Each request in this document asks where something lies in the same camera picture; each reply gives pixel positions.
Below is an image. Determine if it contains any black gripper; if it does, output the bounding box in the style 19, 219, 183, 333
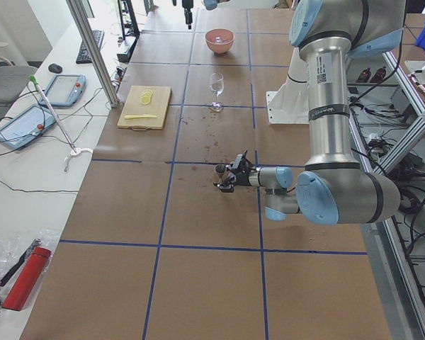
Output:
213, 161, 259, 193
182, 0, 193, 9

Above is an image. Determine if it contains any wooden cutting board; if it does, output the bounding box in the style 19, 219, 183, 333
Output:
117, 86, 171, 130

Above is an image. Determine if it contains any steel double jigger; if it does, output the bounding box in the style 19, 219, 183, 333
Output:
215, 164, 227, 181

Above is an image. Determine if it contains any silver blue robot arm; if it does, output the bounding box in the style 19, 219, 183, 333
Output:
181, 0, 220, 11
215, 1, 406, 225

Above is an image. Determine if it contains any lemon slice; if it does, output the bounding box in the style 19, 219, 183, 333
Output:
140, 89, 154, 106

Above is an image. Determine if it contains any aluminium frame post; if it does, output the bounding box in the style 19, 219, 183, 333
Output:
66, 0, 119, 108

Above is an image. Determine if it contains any black keyboard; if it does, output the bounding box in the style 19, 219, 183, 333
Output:
75, 29, 106, 65

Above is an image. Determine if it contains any pink bowl with ice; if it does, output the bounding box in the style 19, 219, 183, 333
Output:
205, 28, 234, 55

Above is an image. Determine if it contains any grey office chair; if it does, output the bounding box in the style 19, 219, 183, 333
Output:
0, 42, 38, 120

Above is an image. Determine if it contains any clear wine glass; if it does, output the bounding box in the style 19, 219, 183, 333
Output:
210, 73, 224, 112

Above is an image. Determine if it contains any blue teach pendant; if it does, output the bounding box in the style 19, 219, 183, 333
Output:
0, 104, 55, 150
43, 74, 86, 108

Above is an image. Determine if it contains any black computer mouse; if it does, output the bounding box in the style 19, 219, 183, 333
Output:
48, 63, 63, 74

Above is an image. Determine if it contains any yellow plastic knife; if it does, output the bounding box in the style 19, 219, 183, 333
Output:
124, 114, 158, 120

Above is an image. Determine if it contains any clear plastic bag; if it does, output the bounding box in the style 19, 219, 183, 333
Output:
0, 229, 60, 287

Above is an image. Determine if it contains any near blue teach pendant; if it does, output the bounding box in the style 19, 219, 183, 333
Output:
0, 104, 55, 150

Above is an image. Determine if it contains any red cylindrical bottle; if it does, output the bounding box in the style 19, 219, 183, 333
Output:
2, 246, 52, 311

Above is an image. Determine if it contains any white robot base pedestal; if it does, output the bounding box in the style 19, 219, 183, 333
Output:
266, 47, 309, 125

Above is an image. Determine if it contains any far blue teach pendant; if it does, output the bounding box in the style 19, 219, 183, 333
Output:
43, 74, 86, 108

